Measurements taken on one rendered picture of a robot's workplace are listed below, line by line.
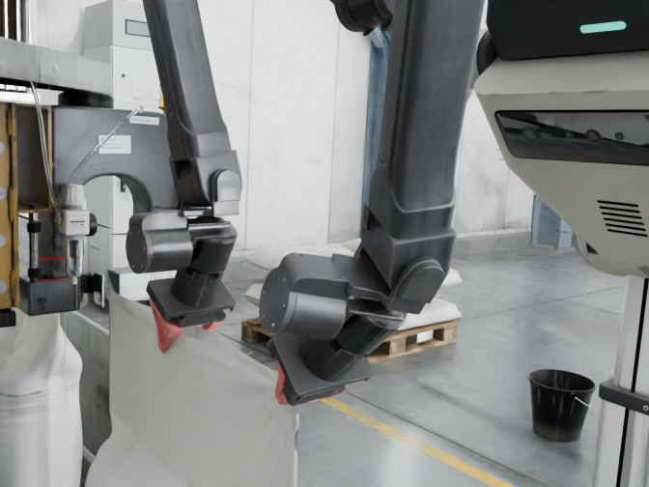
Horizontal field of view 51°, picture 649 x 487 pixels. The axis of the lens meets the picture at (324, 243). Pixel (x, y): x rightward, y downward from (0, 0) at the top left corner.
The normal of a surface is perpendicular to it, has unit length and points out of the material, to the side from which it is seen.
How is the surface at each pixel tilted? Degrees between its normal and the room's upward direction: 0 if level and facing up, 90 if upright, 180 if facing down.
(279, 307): 78
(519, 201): 90
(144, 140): 90
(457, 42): 114
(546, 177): 130
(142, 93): 90
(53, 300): 90
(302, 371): 46
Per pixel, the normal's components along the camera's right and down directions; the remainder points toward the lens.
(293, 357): 0.49, -0.58
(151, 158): 0.65, 0.15
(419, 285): 0.32, 0.56
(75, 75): 0.98, 0.07
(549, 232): -0.76, 0.06
